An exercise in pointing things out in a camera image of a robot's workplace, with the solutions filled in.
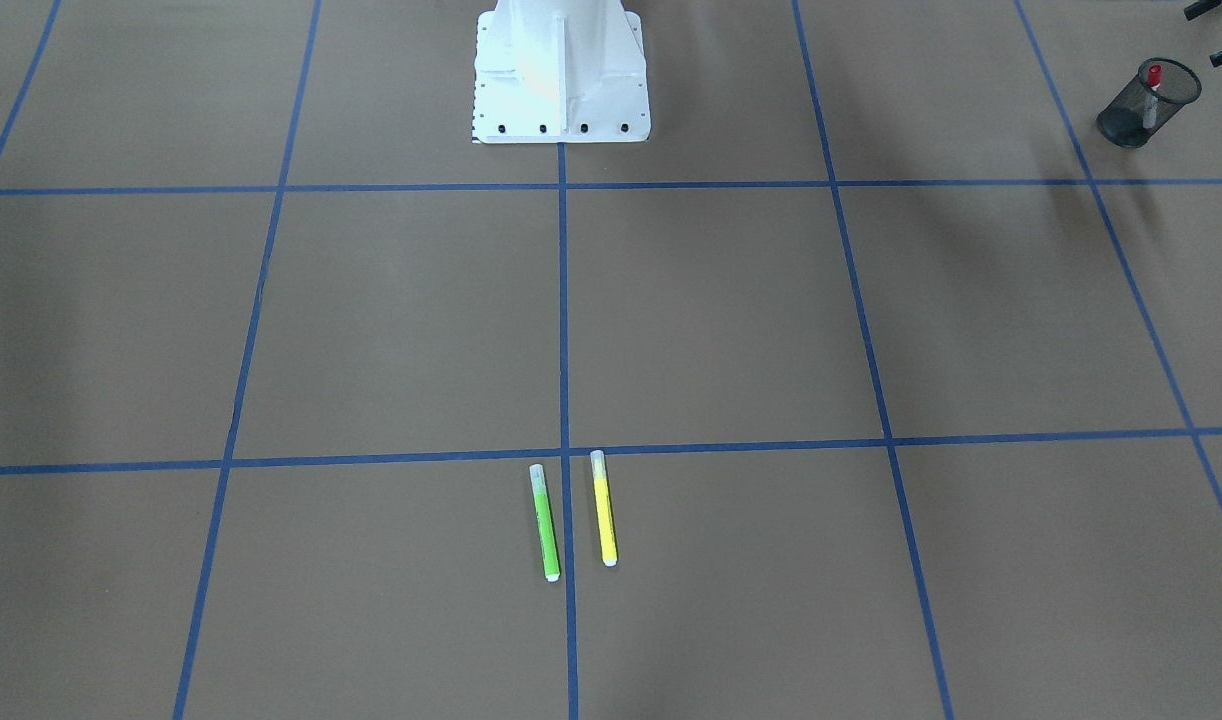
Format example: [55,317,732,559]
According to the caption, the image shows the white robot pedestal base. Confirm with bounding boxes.
[470,1,653,143]

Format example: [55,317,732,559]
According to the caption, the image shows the yellow highlighter pen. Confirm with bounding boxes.
[589,450,620,568]

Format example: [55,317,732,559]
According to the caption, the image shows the green highlighter pen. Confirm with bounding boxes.
[528,465,561,583]

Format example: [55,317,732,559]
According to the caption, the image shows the red white marker pen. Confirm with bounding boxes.
[1143,64,1163,132]

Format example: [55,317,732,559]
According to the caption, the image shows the black mesh pen cup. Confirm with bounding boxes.
[1096,56,1204,149]

